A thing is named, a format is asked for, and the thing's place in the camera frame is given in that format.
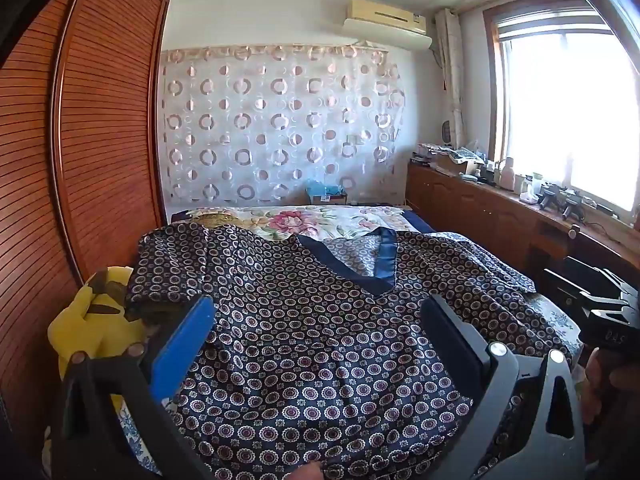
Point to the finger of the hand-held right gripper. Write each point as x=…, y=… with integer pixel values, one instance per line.
x=590, y=290

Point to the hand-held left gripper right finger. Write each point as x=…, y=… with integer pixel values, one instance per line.
x=450, y=327

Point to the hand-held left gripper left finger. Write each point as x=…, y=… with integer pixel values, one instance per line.
x=182, y=345

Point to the navy patterned pajama top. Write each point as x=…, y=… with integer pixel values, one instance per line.
x=310, y=340

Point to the person's right hand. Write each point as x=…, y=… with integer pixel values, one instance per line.
x=600, y=380

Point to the black mini tripod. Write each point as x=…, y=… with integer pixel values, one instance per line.
x=550, y=199
x=571, y=207

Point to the yellow plush toy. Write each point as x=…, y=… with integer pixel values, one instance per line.
x=90, y=330

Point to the small white bottle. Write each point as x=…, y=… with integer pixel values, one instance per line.
x=531, y=190

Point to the wooden sideboard cabinet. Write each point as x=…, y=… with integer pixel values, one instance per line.
x=475, y=210

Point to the ochre patterned cloth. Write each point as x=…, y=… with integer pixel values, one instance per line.
x=215, y=219

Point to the pale thermos bottle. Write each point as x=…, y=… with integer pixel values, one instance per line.
x=507, y=175

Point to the open box with papers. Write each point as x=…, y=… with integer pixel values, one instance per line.
x=457, y=160

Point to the wooden-framed window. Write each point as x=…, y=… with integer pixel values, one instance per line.
x=565, y=110

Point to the cardboard box with blue cloth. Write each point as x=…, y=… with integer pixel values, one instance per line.
x=325, y=195

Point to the dark oval object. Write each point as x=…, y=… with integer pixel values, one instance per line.
x=446, y=132

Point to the wooden louvered wardrobe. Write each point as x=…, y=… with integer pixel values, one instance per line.
x=100, y=135

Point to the circle-patterned sheer curtain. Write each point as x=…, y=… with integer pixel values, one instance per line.
x=280, y=125

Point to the white window curtain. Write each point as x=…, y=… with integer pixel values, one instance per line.
x=450, y=60

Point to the beige air conditioner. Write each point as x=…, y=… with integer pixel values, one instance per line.
x=385, y=17

